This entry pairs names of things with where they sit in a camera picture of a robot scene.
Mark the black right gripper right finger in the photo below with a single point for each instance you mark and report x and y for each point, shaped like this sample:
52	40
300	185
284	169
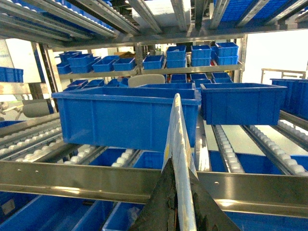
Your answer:
208	215

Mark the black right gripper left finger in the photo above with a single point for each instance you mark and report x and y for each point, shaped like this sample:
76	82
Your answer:
161	211

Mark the flower gift bag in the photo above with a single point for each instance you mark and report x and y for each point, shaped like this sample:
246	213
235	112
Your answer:
178	150

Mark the blue bin on left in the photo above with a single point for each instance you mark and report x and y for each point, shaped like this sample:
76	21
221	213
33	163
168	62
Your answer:
133	118

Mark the blue bin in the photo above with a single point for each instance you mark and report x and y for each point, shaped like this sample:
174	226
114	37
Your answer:
241	103
133	118

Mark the blue bin centre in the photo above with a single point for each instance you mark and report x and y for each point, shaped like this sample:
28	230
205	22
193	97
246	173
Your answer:
241	103

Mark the steel front shelf rail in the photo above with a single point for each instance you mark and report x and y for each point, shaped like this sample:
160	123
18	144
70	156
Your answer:
248	193

